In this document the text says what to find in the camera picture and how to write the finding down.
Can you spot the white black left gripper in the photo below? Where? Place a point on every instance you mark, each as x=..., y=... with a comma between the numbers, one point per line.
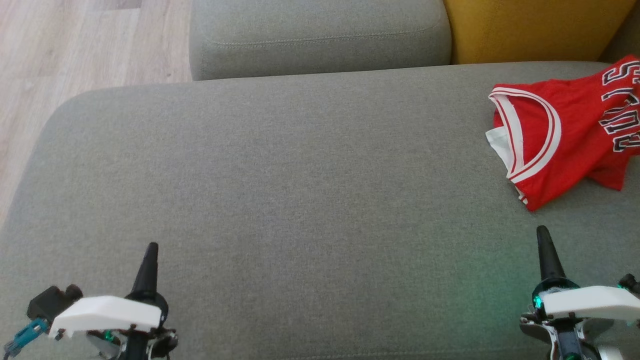
x=110, y=312

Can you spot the red basketball jersey white trim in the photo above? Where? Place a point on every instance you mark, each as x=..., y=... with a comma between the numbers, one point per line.
x=575, y=130

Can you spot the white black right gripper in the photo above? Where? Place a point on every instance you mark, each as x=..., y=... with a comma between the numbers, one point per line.
x=590, y=302

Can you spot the large grey sofa seat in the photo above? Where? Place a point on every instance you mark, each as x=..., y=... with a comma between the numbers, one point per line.
x=300, y=200

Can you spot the yellow sofa back cushion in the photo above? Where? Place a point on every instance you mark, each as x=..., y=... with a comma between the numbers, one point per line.
x=530, y=30

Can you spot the grey sofa seat cushion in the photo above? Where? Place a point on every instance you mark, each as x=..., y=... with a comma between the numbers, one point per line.
x=320, y=35

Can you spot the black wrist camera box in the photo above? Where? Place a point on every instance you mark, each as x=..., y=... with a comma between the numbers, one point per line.
x=50, y=302
x=631, y=284

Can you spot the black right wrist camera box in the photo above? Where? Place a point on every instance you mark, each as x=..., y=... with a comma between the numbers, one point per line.
x=631, y=284

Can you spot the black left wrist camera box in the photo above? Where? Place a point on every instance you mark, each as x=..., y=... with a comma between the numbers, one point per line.
x=50, y=302

